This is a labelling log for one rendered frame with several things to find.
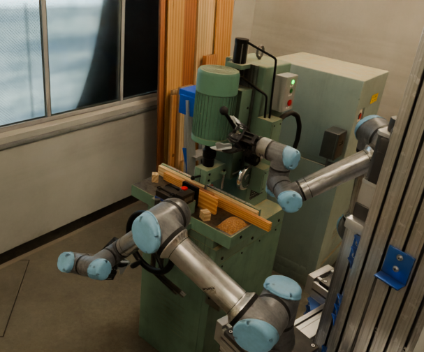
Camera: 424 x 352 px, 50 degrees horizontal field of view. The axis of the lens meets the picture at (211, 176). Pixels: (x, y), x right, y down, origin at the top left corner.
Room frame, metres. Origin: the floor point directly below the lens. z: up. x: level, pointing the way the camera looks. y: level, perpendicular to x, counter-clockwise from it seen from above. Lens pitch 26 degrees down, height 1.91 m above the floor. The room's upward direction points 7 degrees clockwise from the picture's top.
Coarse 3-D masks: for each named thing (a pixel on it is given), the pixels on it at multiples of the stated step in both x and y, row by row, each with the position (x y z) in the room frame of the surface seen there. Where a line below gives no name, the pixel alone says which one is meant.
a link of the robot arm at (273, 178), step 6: (270, 168) 1.49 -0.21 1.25; (270, 174) 1.48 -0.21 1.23; (276, 174) 1.46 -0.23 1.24; (282, 174) 1.46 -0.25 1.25; (288, 174) 1.48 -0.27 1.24; (270, 180) 1.46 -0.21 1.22; (276, 180) 1.44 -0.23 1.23; (288, 180) 1.43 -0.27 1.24; (270, 186) 1.45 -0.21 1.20; (270, 192) 1.47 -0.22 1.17
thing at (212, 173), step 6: (216, 162) 1.90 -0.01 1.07; (222, 162) 1.91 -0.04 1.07; (198, 168) 1.82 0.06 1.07; (204, 168) 1.81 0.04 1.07; (210, 168) 1.82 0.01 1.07; (216, 168) 1.84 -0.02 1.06; (222, 168) 1.88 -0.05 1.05; (198, 174) 1.81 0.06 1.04; (204, 174) 1.80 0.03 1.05; (210, 174) 1.81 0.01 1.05; (216, 174) 1.85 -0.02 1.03; (198, 180) 1.81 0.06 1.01; (204, 180) 1.79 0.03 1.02; (210, 180) 1.82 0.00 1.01
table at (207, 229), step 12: (144, 180) 1.96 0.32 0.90; (132, 192) 1.90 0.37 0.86; (144, 192) 1.85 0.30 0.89; (192, 216) 1.68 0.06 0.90; (216, 216) 1.71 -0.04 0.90; (228, 216) 1.72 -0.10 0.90; (192, 228) 1.67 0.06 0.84; (204, 228) 1.63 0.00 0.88; (216, 228) 1.60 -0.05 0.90; (252, 228) 1.68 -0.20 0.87; (216, 240) 1.59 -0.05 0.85; (228, 240) 1.55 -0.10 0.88; (240, 240) 1.61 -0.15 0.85
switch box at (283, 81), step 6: (276, 78) 2.00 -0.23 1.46; (282, 78) 1.98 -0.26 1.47; (288, 78) 1.98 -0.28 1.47; (294, 78) 2.02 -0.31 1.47; (276, 84) 2.00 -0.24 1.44; (282, 84) 1.98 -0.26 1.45; (288, 84) 1.98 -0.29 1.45; (294, 84) 2.02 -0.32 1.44; (276, 90) 1.99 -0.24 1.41; (282, 90) 1.97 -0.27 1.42; (288, 90) 1.99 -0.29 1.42; (294, 90) 2.03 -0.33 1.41; (276, 96) 1.99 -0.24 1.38; (282, 96) 1.97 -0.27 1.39; (288, 96) 2.00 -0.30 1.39; (276, 102) 1.99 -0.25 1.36; (282, 102) 1.97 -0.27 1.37; (276, 108) 1.98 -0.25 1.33; (282, 108) 1.97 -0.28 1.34; (288, 108) 2.02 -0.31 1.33
